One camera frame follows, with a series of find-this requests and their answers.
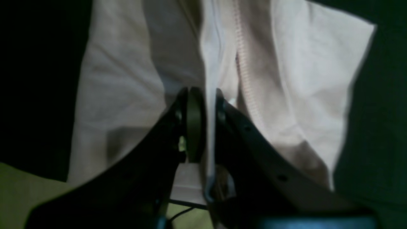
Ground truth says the pink T-shirt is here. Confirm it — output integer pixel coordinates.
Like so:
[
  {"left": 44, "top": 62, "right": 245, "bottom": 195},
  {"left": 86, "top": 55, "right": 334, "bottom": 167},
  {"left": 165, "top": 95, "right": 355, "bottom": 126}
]
[{"left": 67, "top": 0, "right": 376, "bottom": 190}]

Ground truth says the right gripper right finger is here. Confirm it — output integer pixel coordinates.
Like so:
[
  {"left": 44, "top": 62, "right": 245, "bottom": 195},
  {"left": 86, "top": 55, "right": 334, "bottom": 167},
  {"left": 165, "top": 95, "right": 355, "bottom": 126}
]
[{"left": 209, "top": 89, "right": 378, "bottom": 229}]

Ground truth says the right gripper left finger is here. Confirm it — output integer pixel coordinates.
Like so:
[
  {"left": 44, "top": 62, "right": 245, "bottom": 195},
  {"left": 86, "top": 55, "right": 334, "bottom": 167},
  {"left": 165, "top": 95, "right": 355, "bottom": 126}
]
[{"left": 25, "top": 87, "right": 205, "bottom": 229}]

